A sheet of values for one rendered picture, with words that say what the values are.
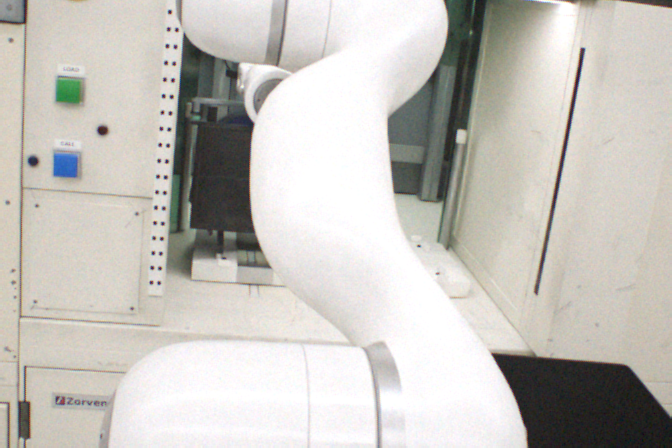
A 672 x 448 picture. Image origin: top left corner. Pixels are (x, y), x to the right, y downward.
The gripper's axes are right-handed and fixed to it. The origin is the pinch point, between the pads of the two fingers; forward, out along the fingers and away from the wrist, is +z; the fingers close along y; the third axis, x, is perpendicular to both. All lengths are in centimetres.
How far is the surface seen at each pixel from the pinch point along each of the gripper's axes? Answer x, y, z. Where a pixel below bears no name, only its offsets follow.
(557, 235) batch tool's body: -15, 43, -31
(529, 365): -29, 36, -46
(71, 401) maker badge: -47, -26, -30
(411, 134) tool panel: -19, 41, 60
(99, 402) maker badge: -47, -21, -30
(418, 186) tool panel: -32, 45, 59
